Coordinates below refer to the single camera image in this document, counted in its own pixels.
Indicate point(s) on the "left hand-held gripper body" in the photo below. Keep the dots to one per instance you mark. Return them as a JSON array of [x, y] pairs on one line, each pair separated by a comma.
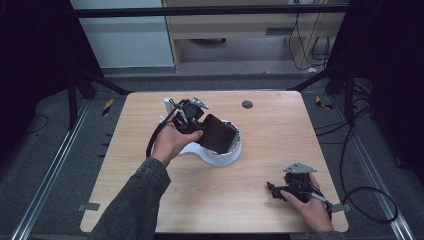
[[190, 115]]

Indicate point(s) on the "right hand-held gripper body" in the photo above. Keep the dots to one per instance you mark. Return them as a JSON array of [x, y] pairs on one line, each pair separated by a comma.
[[298, 185]]

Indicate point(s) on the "black rectangular case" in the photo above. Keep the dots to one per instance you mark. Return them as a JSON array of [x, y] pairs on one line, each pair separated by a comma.
[[218, 133]]

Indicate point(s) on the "person's right hand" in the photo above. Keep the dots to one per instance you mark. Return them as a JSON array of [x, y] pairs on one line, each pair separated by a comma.
[[310, 210]]

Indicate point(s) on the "person's left hand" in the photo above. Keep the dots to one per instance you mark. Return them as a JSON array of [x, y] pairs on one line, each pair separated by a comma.
[[171, 143]]

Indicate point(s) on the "grey round table grommet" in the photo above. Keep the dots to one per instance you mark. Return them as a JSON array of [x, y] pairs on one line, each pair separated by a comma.
[[247, 104]]

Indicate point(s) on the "grey tape strip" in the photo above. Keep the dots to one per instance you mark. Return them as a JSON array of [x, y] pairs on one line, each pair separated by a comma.
[[88, 206], [340, 207]]

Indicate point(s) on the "white cabinet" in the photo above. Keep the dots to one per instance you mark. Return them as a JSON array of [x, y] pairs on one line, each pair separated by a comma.
[[126, 43]]

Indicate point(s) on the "light wooden desk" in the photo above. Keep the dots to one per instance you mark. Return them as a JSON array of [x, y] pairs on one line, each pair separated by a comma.
[[233, 26]]

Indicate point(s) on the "black metal stand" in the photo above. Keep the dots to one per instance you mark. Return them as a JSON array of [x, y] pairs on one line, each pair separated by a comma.
[[348, 96], [72, 100]]

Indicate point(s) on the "black horizontal bar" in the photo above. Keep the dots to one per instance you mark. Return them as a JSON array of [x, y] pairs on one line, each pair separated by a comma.
[[200, 10]]

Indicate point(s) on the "dark curtain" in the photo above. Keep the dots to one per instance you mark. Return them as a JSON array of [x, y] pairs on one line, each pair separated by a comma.
[[393, 66], [33, 60]]

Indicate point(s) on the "white stand with post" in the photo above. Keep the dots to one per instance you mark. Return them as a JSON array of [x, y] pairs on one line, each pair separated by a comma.
[[216, 159]]

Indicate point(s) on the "metal floor rail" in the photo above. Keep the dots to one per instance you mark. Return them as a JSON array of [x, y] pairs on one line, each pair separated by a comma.
[[50, 173], [376, 173]]

